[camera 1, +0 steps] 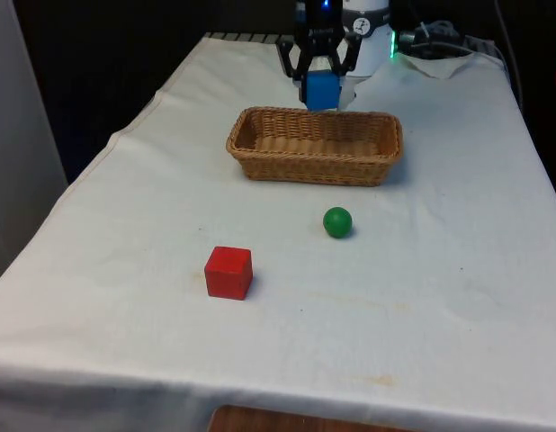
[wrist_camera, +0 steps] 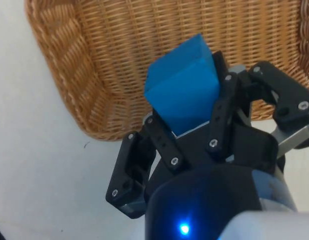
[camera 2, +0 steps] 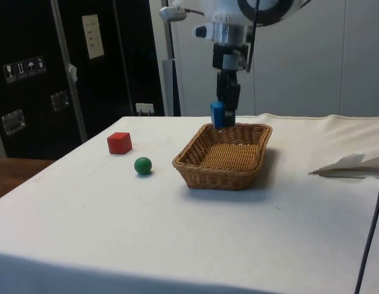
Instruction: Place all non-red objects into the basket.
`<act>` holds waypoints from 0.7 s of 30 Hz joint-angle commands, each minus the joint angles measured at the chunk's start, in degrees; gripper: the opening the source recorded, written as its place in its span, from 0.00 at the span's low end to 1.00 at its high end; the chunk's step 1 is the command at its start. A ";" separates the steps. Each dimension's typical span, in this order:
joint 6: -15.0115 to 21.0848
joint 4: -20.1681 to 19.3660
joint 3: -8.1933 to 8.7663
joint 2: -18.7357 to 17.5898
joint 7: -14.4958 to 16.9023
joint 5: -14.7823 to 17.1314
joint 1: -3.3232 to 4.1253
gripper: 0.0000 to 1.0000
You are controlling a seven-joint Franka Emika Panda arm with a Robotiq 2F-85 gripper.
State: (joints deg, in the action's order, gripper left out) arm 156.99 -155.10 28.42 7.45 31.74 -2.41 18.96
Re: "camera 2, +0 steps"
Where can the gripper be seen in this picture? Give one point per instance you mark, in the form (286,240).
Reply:
(220,56)

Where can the blue block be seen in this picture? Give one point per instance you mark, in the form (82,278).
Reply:
(217,114)

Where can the green ball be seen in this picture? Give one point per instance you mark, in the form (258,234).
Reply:
(143,166)

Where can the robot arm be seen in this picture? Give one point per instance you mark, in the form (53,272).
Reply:
(226,12)

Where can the wicker basket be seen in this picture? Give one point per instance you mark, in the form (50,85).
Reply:
(221,156)

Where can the red cube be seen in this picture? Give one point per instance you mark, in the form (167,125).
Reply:
(119,143)

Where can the black cabinet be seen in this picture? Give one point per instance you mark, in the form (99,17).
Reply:
(30,76)

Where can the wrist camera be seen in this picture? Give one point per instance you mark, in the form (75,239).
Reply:
(205,31)

